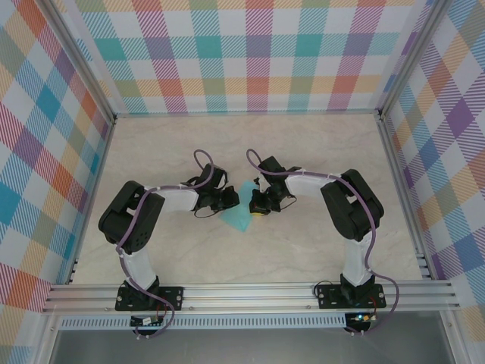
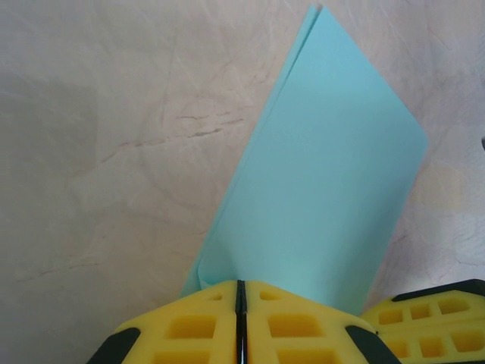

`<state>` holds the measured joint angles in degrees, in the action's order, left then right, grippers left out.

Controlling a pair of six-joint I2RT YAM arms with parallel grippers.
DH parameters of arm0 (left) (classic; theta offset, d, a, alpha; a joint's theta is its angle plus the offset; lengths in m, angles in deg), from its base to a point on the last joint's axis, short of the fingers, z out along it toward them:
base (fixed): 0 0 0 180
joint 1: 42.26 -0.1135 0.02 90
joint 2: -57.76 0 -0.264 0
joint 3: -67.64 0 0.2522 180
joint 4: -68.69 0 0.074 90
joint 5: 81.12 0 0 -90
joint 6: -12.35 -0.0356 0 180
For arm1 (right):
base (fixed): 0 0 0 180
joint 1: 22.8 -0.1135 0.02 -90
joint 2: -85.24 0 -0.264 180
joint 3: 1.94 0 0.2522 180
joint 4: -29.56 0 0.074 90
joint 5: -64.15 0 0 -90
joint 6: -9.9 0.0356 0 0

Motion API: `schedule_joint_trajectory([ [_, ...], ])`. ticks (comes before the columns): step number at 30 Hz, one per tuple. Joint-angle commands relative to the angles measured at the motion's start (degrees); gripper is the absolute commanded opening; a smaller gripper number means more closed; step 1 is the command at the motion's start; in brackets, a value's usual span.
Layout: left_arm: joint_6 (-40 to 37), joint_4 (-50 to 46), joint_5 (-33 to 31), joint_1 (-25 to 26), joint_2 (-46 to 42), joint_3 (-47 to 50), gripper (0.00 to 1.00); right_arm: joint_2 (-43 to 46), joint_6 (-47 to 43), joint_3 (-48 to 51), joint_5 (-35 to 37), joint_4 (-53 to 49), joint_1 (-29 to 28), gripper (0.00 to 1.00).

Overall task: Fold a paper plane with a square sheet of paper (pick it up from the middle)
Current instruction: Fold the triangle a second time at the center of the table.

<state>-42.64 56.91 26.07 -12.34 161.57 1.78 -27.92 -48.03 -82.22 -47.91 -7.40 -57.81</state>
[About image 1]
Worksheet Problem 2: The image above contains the wide aluminium mounting rail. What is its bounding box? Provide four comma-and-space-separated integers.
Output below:
41, 279, 462, 315

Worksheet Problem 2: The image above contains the long aluminium table edge rail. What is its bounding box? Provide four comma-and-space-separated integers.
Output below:
113, 108, 382, 119

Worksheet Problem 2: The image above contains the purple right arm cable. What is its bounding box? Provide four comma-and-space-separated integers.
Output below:
246, 148, 401, 337

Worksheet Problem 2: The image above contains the grey metal panel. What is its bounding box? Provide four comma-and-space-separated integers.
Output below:
37, 328, 462, 364

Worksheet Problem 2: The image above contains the aluminium frame post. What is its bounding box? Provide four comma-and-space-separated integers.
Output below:
377, 0, 455, 122
37, 0, 118, 126

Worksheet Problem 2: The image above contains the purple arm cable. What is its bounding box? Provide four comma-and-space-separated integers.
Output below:
246, 148, 401, 337
115, 149, 215, 339

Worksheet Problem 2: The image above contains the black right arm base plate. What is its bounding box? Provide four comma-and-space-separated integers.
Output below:
316, 283, 386, 310

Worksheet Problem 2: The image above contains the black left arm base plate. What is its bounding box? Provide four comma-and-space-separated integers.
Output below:
115, 284, 185, 312

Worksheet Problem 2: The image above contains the aluminium table side rail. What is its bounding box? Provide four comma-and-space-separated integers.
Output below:
374, 115, 435, 281
66, 117, 117, 285

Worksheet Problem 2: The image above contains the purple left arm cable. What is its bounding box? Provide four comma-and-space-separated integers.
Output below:
115, 149, 215, 339

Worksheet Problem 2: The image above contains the slotted grey cable duct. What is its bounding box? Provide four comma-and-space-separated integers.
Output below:
58, 313, 348, 330

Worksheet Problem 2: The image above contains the black circuit board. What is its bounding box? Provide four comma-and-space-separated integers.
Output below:
130, 315, 164, 328

